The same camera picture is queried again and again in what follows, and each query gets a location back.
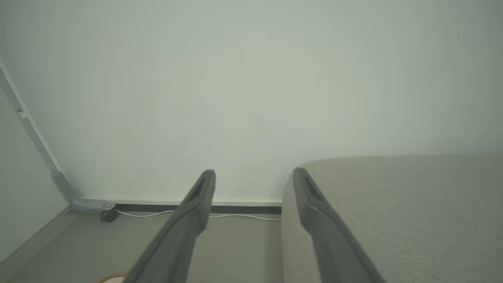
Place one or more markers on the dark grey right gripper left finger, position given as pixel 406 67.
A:
pixel 184 232

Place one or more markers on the grey metal partition frame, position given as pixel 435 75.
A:
pixel 65 188

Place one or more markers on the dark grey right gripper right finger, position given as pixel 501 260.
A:
pixel 330 243

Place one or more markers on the grey fabric sofa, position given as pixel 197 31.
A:
pixel 432 216

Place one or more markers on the cream plastic laundry basket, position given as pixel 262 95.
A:
pixel 112 279

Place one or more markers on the black caster wheel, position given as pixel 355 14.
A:
pixel 109 216

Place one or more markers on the black baseboard strip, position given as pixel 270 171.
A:
pixel 243 209

